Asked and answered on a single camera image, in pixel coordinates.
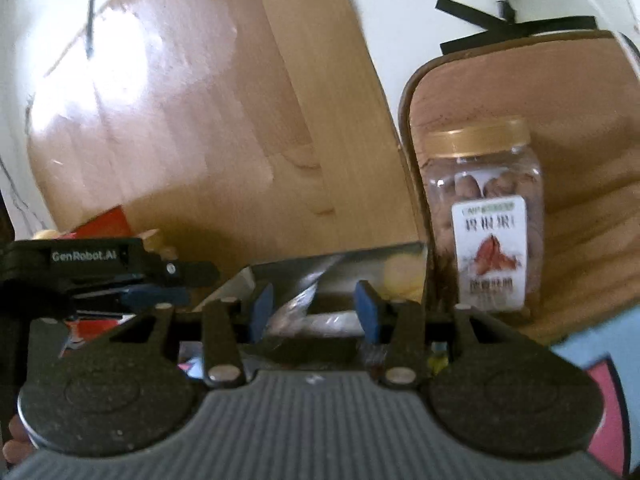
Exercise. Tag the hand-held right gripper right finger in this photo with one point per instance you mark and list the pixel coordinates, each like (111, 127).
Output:
(367, 312)

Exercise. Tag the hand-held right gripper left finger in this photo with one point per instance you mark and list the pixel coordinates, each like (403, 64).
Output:
(261, 310)

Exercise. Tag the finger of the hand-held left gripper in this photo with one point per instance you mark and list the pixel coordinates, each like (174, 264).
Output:
(150, 296)
(192, 270)

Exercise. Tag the silver snack bag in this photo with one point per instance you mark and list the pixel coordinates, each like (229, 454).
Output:
(305, 280)

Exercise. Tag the red box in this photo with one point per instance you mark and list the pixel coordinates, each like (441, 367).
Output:
(105, 222)

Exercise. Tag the pecan jar with gold lid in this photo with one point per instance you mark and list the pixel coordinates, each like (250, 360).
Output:
(480, 220)

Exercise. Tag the large wooden board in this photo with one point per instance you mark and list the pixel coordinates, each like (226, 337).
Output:
(200, 110)

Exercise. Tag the black tape strip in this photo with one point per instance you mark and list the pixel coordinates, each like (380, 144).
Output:
(90, 30)
(470, 10)
(530, 27)

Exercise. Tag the blue blanket with pink print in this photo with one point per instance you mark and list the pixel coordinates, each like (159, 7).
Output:
(605, 375)

